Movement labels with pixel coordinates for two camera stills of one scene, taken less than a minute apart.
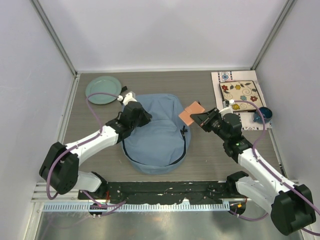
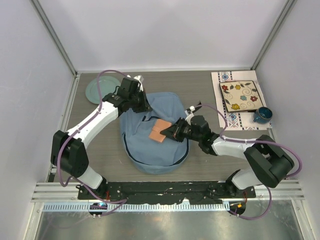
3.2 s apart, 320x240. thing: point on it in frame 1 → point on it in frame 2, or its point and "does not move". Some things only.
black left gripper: x=146 y=117 → x=145 y=106
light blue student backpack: x=160 y=145 does not move
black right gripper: x=204 y=119 → x=174 y=131
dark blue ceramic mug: x=266 y=113 does not move
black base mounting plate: x=184 y=191 does not move
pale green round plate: x=103 y=84 does not move
